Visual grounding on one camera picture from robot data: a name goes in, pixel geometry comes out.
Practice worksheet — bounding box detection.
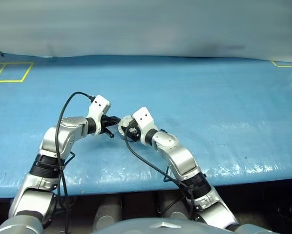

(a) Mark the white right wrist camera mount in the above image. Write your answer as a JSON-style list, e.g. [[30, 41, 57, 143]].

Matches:
[[131, 106, 159, 144]]

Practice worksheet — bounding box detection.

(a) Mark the grey robot torso top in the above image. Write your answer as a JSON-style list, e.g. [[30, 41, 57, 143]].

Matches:
[[92, 217, 225, 234]]

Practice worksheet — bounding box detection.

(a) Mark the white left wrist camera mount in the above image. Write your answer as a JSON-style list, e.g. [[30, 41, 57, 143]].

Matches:
[[86, 95, 112, 136]]

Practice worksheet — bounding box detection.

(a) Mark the blue plastic table cover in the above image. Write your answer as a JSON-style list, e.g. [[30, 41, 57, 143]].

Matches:
[[0, 51, 292, 199]]

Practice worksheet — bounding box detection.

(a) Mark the motor housing with copper windings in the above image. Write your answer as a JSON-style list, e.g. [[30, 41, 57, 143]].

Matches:
[[117, 119, 132, 138]]

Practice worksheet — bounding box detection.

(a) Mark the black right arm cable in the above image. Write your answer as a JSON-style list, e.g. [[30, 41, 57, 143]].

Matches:
[[124, 125, 198, 221]]

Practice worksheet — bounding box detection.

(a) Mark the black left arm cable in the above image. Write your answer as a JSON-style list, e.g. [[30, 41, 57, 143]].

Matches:
[[55, 91, 96, 234]]

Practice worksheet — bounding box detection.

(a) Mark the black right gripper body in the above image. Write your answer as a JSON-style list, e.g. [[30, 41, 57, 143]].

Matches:
[[130, 126, 142, 143]]

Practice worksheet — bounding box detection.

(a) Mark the grey rounded cylinder shape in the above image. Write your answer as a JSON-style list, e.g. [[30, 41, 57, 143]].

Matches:
[[92, 197, 122, 230], [158, 192, 193, 220]]

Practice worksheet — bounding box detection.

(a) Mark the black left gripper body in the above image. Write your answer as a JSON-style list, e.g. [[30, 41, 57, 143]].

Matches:
[[100, 115, 110, 135]]

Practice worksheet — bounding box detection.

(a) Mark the grey round motor lid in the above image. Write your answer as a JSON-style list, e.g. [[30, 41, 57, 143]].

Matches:
[[120, 115, 136, 128]]

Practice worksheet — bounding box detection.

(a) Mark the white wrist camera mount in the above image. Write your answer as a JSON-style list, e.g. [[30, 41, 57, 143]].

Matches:
[[131, 106, 159, 144], [86, 95, 112, 136]]

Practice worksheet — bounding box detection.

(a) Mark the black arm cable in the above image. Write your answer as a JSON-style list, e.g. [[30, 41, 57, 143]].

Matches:
[[124, 125, 198, 221], [55, 91, 96, 234]]

